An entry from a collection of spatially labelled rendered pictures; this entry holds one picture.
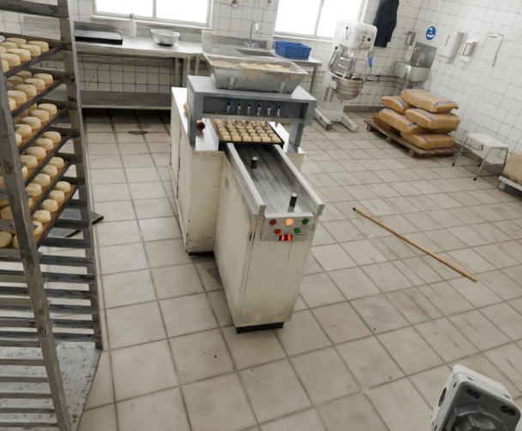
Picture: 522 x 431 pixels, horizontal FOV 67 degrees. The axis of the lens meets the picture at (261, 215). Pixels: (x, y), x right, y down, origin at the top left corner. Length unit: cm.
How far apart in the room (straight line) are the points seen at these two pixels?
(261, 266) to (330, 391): 75
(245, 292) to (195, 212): 71
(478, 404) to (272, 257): 139
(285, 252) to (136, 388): 97
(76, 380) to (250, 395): 81
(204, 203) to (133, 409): 121
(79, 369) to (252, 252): 94
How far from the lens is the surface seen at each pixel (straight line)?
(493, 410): 76
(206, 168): 241
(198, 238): 267
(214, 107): 236
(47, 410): 175
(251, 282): 205
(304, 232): 190
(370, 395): 232
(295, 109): 250
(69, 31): 137
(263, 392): 216
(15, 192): 107
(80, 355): 211
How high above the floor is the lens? 177
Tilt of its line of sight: 32 degrees down
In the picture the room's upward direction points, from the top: 10 degrees clockwise
